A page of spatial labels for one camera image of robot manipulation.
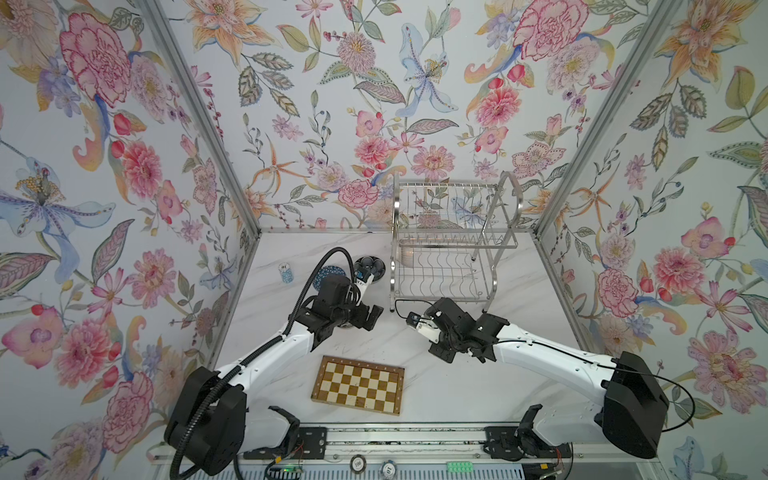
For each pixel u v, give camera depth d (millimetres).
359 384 804
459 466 703
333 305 641
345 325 753
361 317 752
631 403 410
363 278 735
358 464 718
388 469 673
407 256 980
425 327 734
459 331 623
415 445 759
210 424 414
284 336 531
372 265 1065
